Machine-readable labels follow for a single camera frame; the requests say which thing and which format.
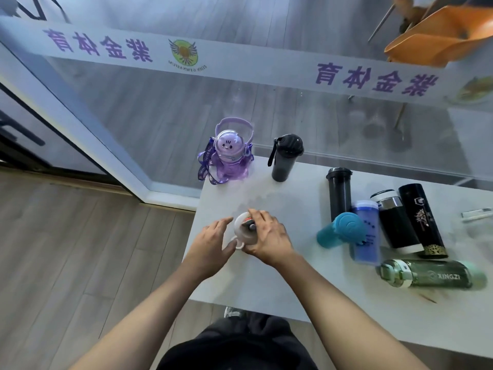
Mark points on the person's right forearm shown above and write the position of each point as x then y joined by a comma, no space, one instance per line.
346,319

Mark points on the black steel-banded thermos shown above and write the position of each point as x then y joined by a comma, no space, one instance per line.
398,227

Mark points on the frosted window banner strip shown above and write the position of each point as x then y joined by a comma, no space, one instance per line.
250,61

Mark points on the blue translucent bottle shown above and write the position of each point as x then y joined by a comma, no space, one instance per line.
369,250

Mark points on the person's grey shoe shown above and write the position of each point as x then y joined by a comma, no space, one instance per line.
235,312

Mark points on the person's dark trousers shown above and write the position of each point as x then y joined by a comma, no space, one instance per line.
246,327

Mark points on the black tumbler with flip lid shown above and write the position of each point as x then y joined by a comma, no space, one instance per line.
339,192

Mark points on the white table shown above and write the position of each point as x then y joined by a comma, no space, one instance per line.
239,281

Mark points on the person's left hand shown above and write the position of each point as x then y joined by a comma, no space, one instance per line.
208,250

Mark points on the clear bottle white lid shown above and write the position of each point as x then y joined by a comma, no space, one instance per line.
242,231

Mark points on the person's black shirt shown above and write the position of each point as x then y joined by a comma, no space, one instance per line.
239,356

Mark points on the purple cartoon kids bottle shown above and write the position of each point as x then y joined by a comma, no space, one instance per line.
229,150

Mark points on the teal lidded bottle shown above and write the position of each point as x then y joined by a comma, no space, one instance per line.
346,227

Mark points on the clear bottle beige lid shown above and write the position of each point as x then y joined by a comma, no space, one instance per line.
477,215

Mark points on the person's right hand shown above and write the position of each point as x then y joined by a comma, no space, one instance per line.
271,238

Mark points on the orange plastic chair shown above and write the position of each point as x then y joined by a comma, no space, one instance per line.
439,34

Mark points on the person's left forearm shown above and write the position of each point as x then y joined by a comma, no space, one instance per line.
146,323

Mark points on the tall black printed thermos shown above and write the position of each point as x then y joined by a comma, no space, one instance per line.
421,219

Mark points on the green Xingzi bottle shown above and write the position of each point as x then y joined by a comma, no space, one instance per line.
431,275

